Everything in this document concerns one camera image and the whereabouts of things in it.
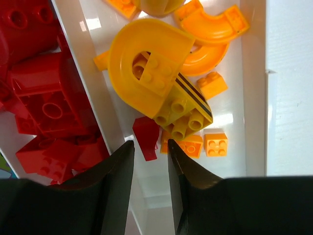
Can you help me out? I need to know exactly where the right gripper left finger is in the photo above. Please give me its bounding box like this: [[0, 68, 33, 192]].
[[0, 141, 135, 235]]

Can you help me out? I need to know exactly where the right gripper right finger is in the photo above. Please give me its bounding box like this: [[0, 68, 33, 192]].
[[168, 140, 313, 235]]

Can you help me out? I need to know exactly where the red slope lego piece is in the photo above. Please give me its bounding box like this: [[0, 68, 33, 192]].
[[133, 117, 159, 162]]

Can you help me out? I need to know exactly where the yellow lego block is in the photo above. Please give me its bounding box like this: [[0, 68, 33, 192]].
[[153, 73, 213, 141]]

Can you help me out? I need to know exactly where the large red lego assembly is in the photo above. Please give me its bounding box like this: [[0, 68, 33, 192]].
[[0, 0, 109, 184]]

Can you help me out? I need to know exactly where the orange curved lego piece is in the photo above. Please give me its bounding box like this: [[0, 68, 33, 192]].
[[108, 18, 195, 118]]

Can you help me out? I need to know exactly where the orange arch lego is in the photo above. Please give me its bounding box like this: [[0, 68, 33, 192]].
[[174, 0, 250, 45]]

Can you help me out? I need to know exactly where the yellow rounded lego brick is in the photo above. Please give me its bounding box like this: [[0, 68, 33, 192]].
[[132, 0, 184, 16]]

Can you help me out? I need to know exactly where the orange two by two lego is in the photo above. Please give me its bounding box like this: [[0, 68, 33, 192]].
[[204, 133, 228, 157]]

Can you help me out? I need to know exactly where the white divided tray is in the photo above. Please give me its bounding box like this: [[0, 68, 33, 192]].
[[0, 0, 277, 235]]

